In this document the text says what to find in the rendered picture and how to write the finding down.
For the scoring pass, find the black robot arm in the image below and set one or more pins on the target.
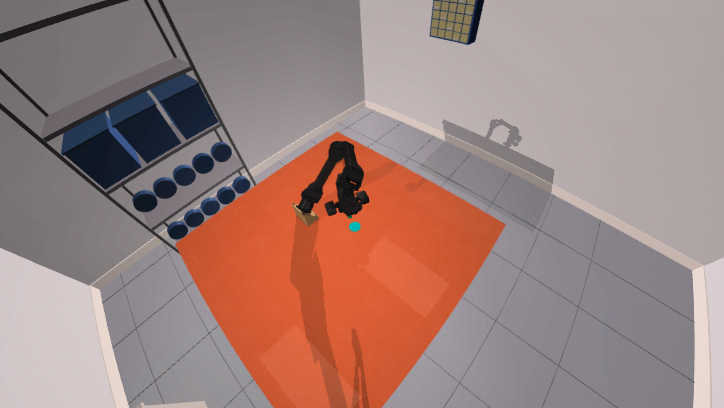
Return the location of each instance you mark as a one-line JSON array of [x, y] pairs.
[[351, 172]]

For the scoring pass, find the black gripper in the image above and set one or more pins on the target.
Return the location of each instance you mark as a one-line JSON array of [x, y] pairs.
[[331, 207]]

